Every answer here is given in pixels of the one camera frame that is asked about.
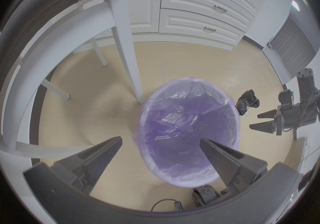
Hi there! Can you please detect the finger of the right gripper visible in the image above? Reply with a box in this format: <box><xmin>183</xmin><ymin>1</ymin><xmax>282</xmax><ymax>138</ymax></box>
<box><xmin>249</xmin><ymin>120</ymin><xmax>277</xmax><ymax>134</ymax></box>
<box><xmin>257</xmin><ymin>109</ymin><xmax>278</xmax><ymax>119</ymax></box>

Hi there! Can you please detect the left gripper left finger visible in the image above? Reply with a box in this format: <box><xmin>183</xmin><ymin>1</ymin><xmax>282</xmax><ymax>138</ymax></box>
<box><xmin>51</xmin><ymin>136</ymin><xmax>123</xmax><ymax>195</ymax></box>

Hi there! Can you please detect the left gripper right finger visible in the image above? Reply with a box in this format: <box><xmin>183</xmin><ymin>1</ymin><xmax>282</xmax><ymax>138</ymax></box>
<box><xmin>199</xmin><ymin>137</ymin><xmax>268</xmax><ymax>193</ymax></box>

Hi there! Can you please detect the black plastic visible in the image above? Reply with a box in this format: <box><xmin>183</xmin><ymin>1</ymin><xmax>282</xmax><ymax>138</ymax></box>
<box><xmin>235</xmin><ymin>89</ymin><xmax>260</xmax><ymax>116</ymax></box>

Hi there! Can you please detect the purple plastic bag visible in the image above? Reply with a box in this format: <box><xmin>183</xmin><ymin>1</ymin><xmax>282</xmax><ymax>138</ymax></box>
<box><xmin>132</xmin><ymin>77</ymin><xmax>242</xmax><ymax>188</ymax></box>

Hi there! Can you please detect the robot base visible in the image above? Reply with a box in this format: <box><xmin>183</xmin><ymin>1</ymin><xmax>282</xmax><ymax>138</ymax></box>
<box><xmin>191</xmin><ymin>184</ymin><xmax>223</xmax><ymax>208</ymax></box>

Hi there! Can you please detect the grey curtain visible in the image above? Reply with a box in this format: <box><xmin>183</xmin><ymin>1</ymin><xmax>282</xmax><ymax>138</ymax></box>
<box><xmin>269</xmin><ymin>17</ymin><xmax>317</xmax><ymax>75</ymax></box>

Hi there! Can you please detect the white wardrobe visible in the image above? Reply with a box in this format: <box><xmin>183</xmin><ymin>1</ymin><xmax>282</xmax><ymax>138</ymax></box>
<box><xmin>125</xmin><ymin>0</ymin><xmax>273</xmax><ymax>51</ymax></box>

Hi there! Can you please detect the grey and white chair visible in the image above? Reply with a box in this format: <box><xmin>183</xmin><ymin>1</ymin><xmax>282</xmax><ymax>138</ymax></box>
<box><xmin>0</xmin><ymin>0</ymin><xmax>145</xmax><ymax>160</ymax></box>

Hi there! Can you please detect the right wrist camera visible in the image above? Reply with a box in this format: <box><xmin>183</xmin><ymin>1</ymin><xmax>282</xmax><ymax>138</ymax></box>
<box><xmin>278</xmin><ymin>89</ymin><xmax>295</xmax><ymax>105</ymax></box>

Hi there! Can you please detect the black cable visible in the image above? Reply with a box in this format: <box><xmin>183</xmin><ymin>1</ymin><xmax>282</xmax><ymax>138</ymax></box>
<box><xmin>150</xmin><ymin>198</ymin><xmax>184</xmax><ymax>212</ymax></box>

